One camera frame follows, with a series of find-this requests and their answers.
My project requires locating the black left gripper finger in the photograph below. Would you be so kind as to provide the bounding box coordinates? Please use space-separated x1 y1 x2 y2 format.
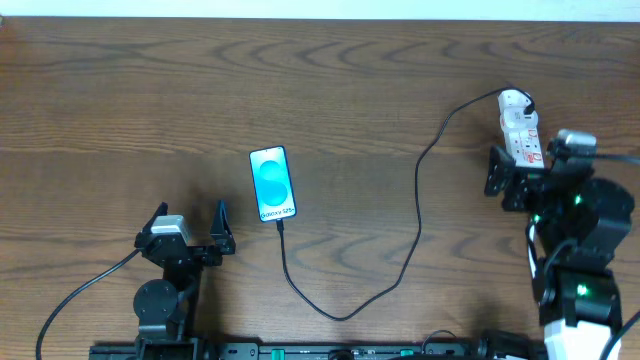
141 202 168 234
209 200 236 255

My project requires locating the blue Samsung Galaxy smartphone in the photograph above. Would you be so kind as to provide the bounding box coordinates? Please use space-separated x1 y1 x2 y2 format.
249 146 297 223

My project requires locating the black charger cable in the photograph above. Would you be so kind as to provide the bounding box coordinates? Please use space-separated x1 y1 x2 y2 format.
275 86 536 322

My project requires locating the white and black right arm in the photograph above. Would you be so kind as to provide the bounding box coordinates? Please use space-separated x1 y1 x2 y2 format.
484 143 639 359

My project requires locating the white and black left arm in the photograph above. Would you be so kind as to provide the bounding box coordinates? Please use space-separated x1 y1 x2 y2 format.
133 200 236 359

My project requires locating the white USB charger adapter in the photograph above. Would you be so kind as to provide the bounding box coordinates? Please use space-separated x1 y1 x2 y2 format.
498 89 538 131

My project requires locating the white power strip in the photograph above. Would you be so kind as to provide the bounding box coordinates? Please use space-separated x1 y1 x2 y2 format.
500 110 544 169

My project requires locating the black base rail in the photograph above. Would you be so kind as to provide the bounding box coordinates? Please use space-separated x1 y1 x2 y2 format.
88 330 549 360

